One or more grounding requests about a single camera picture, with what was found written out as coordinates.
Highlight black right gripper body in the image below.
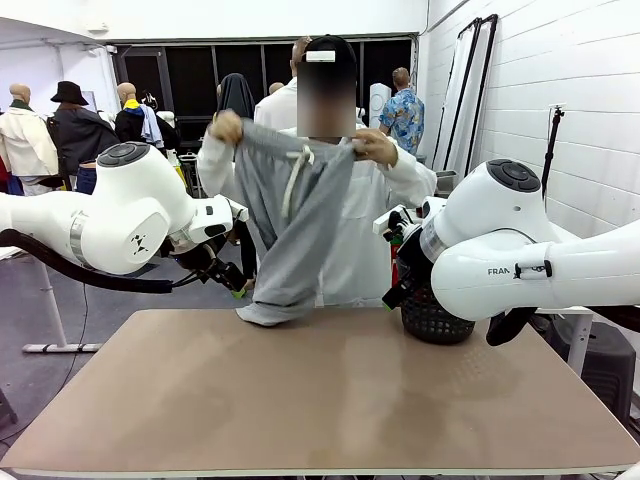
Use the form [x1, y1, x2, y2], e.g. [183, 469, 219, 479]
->
[393, 230, 435, 296]

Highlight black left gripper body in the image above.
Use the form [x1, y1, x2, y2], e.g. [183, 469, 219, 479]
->
[173, 243, 246, 290]

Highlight grey training pants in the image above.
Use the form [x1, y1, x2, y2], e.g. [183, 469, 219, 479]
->
[234, 122, 366, 329]

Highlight person's right forearm white sleeve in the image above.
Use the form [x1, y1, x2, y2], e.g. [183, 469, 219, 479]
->
[197, 133, 239, 201]

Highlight person's left hand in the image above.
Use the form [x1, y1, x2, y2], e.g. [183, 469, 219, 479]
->
[349, 128, 399, 169]

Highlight person's right hand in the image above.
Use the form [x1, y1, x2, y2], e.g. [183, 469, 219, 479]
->
[207, 109, 246, 144]

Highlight black perforated laundry basket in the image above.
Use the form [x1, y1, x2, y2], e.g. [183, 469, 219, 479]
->
[399, 284, 476, 346]

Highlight person in white coat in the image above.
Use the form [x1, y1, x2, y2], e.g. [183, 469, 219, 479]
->
[209, 34, 439, 309]

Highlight grey box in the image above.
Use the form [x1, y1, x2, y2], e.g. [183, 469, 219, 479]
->
[435, 169, 459, 199]

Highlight man in floral shirt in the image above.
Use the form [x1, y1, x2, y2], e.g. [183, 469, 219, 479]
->
[378, 67, 425, 156]

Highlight mannequin in blue jeans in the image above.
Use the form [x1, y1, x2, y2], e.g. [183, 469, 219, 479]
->
[74, 160, 100, 196]

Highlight light blue hanging shirt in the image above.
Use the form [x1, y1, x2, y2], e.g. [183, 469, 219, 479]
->
[139, 103, 165, 150]

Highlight white tower appliance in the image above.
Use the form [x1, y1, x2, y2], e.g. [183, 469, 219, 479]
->
[368, 82, 392, 134]

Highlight mannequin in black yellow-collared jacket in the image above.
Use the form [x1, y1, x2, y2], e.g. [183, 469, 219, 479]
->
[114, 82, 182, 151]

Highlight white desk with T-leg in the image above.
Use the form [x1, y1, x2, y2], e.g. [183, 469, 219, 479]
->
[0, 244, 104, 355]

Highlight black framed white panel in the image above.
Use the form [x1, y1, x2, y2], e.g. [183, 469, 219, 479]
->
[432, 17, 482, 171]
[462, 13, 499, 164]

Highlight mannequin in white coat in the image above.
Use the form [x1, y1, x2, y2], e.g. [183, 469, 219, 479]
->
[253, 37, 311, 131]

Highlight black tripod stand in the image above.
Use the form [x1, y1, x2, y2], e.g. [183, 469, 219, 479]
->
[539, 103, 567, 201]

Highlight mannequin in dark jacket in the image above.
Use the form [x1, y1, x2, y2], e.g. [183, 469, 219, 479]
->
[47, 102, 121, 176]

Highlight dark glass window front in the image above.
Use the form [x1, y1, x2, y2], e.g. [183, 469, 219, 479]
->
[107, 33, 419, 151]

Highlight black plastic stool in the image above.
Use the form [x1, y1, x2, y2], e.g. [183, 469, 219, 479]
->
[549, 319, 637, 426]

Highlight black brimmed hat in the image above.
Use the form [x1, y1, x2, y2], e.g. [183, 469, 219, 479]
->
[50, 81, 90, 107]

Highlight mannequin in cream jacket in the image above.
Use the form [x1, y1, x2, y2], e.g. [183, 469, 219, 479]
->
[0, 83, 60, 196]

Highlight black cap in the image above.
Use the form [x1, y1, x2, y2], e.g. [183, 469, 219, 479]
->
[304, 34, 359, 69]

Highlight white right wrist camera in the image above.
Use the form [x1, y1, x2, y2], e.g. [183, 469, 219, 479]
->
[372, 203, 419, 235]

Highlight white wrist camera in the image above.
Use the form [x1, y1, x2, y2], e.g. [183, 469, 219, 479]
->
[225, 197, 250, 224]
[372, 203, 419, 235]

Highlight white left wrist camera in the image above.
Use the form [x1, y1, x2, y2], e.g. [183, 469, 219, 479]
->
[225, 197, 250, 224]

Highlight thin black floor cable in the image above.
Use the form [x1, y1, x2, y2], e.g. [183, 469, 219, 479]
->
[0, 269, 90, 446]

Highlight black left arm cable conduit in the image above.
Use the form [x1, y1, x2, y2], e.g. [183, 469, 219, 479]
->
[0, 228, 176, 295]

